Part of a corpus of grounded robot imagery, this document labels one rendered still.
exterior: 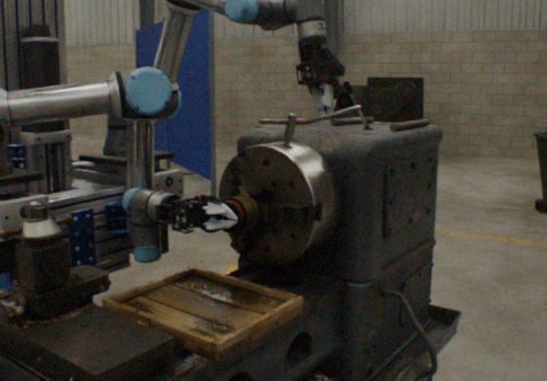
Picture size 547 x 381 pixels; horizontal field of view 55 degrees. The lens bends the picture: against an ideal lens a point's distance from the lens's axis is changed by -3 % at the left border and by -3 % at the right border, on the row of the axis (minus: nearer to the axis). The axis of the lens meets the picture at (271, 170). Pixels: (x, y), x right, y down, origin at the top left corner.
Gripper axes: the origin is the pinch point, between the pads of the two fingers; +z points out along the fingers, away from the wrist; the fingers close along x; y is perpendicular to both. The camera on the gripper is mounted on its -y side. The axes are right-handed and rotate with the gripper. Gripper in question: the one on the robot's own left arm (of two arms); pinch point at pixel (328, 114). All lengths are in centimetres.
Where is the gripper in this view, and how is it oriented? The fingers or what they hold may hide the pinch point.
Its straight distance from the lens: 148.4
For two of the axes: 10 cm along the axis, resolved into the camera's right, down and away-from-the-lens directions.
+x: 7.9, -0.9, -6.1
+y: -6.0, 1.2, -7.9
